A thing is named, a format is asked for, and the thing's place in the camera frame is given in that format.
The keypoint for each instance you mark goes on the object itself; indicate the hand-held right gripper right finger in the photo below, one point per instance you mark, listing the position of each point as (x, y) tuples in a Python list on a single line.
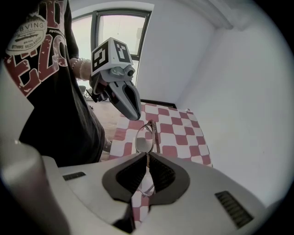
[(195, 195)]

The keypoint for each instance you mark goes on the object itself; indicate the dark-framed window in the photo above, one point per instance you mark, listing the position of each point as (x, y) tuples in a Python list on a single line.
[(119, 29)]

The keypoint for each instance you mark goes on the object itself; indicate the person's left forearm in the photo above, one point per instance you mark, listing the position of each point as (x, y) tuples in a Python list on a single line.
[(81, 68)]

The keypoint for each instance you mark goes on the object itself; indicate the black printed t-shirt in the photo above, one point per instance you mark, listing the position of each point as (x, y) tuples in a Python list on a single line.
[(57, 98)]

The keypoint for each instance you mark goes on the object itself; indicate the black table edge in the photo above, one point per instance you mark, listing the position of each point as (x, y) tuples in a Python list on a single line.
[(160, 102)]

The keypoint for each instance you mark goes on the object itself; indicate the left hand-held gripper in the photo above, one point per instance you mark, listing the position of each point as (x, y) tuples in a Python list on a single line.
[(108, 57)]

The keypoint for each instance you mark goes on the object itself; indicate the red white checkered tablecloth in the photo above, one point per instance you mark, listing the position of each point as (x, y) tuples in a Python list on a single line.
[(179, 137)]

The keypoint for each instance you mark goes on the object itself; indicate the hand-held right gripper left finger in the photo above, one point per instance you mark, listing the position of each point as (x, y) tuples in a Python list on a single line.
[(96, 183)]

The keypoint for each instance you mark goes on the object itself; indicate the clear-framed glasses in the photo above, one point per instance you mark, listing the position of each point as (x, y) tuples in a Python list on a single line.
[(144, 142)]

